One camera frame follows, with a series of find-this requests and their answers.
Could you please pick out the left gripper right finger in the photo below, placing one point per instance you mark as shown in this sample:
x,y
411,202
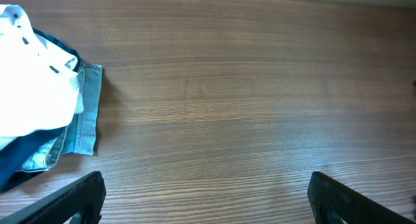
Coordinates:
x,y
333,202

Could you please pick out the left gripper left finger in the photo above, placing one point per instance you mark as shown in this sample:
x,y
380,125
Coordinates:
x,y
79,202

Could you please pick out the white t-shirt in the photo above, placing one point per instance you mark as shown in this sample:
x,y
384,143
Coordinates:
x,y
40,87

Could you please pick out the light grey folded garment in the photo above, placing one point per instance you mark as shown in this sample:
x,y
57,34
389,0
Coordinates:
x,y
79,136

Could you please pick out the black folded garment left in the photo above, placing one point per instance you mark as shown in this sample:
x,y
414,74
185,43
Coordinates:
x,y
18,178

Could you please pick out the blue polo shirt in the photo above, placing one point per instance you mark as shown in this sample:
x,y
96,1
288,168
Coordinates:
x,y
15,153

